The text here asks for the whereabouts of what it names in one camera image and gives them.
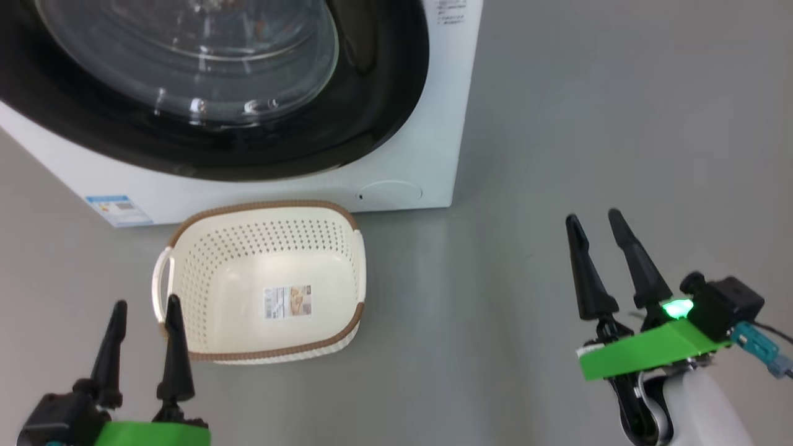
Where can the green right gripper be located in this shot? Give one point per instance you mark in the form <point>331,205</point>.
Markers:
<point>644,353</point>

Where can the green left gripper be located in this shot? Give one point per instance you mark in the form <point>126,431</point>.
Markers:
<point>148,433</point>

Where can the black round glass door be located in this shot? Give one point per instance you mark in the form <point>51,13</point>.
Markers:
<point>384,93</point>

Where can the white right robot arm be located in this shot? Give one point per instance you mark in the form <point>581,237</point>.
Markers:
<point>706,415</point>

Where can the cream perforated laundry basket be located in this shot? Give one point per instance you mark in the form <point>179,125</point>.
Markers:
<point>248,260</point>

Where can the paper basket label sticker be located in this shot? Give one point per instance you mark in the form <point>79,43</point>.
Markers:
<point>287,302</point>

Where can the white front-load washing machine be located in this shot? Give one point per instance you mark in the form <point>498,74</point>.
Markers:
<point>446,124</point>

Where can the blue energy label sticker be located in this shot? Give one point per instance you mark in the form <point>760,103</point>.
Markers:
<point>119,210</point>

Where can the round white filter cover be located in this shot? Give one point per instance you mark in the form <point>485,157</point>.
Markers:
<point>389,192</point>

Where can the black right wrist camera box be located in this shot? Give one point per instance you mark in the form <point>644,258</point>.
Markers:
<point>728,303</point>

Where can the teal right camera connector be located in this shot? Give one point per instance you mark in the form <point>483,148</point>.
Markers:
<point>759,347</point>

